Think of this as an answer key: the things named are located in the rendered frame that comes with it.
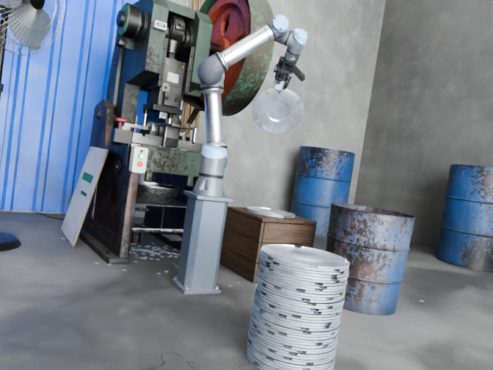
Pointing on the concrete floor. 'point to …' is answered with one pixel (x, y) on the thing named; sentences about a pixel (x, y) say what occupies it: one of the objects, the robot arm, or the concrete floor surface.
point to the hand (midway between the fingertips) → (281, 91)
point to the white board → (84, 193)
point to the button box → (129, 169)
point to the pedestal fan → (26, 9)
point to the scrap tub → (370, 255)
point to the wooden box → (259, 238)
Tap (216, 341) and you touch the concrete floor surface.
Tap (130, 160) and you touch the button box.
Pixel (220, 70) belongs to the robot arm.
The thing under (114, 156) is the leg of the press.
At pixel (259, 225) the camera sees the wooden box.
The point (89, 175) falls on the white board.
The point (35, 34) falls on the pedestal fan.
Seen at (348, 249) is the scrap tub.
